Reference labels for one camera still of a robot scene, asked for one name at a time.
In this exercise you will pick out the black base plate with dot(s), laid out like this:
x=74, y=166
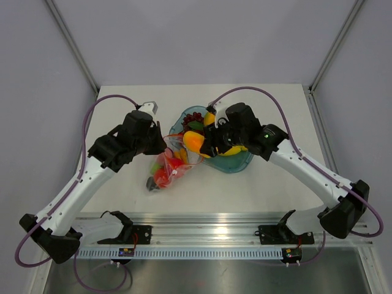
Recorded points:
x=139, y=234
x=269, y=235

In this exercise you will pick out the pink peach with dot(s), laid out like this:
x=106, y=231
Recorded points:
x=165, y=159

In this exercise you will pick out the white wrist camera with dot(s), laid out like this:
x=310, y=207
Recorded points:
x=220, y=113
x=149, y=107

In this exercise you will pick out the orange yellow pepper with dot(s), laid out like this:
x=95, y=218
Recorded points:
x=193, y=141

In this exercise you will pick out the left aluminium frame post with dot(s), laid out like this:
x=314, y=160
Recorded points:
x=66, y=33

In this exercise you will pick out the yellow green mango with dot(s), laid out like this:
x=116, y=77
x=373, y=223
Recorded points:
x=209, y=118

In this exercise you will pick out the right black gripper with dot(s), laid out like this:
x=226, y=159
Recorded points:
x=212, y=139

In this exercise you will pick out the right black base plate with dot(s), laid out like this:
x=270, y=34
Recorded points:
x=269, y=235

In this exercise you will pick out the dark purple plum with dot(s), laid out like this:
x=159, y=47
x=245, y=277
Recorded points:
x=151, y=185

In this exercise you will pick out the aluminium mounting rail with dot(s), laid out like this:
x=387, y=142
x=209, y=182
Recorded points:
x=194, y=229

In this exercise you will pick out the small circuit board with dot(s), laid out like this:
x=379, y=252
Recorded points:
x=294, y=254
x=126, y=252

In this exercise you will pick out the clear orange zip top bag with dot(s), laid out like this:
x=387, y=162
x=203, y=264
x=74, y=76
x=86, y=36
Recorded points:
x=175, y=142

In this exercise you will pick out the green leaf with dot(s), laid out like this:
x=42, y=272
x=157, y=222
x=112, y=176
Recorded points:
x=195, y=125

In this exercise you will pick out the teal plastic food tray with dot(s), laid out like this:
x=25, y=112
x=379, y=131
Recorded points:
x=227, y=164

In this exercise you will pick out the green round vegetable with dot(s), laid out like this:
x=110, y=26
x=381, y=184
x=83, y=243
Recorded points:
x=155, y=167

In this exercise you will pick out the white slotted cable duct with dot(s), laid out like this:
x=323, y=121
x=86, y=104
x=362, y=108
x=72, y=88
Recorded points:
x=185, y=253

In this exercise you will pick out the red apple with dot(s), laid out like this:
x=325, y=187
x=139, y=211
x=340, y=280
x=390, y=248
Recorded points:
x=178, y=168

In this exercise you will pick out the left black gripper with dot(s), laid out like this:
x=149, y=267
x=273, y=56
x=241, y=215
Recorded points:
x=160, y=146

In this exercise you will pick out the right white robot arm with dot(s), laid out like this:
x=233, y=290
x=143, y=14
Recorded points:
x=343, y=201

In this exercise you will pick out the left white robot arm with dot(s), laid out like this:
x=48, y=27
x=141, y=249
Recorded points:
x=70, y=200

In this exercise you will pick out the right small circuit board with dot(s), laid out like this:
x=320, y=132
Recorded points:
x=294, y=254

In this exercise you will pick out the right aluminium frame post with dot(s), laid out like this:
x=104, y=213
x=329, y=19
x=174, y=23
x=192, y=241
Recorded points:
x=338, y=42

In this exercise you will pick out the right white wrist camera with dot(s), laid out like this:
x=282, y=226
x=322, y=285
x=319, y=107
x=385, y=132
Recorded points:
x=220, y=113

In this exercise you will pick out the yellow banana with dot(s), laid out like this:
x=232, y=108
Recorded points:
x=234, y=150

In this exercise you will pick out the purple grape bunch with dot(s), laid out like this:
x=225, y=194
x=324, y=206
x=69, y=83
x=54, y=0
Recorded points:
x=192, y=117

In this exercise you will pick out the left small circuit board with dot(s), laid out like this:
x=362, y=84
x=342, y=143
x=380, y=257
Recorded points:
x=126, y=252

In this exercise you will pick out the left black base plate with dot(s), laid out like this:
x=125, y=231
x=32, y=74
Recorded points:
x=139, y=234

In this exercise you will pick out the yellow ginger root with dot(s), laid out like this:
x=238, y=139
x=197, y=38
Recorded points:
x=182, y=155

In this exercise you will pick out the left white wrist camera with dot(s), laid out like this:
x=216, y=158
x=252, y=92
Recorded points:
x=149, y=107

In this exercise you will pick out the orange red tomato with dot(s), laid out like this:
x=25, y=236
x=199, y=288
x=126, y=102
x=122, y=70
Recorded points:
x=161, y=178

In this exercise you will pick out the aluminium frame post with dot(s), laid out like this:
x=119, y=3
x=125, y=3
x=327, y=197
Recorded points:
x=66, y=33
x=338, y=42

